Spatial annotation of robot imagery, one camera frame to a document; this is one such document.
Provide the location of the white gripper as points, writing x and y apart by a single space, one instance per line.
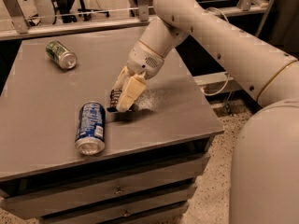
142 61

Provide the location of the black rxbar chocolate bar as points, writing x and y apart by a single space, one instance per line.
114 98

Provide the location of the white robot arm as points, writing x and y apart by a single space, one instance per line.
265 164

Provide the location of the blue pepsi can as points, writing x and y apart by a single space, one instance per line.
91 129

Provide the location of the green soda can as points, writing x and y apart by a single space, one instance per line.
61 55

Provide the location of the grey drawer cabinet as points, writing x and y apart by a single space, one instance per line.
66 159

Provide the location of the black office chair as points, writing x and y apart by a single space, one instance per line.
67 2

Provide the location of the metal railing frame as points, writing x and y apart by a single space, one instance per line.
19 18

